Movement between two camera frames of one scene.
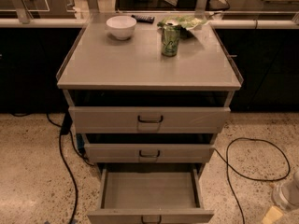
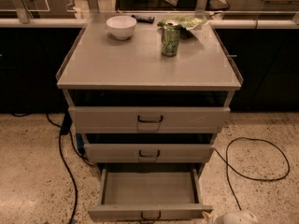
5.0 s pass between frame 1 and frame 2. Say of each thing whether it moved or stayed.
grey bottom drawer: stayed
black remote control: stayed
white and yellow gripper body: moved
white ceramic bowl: stayed
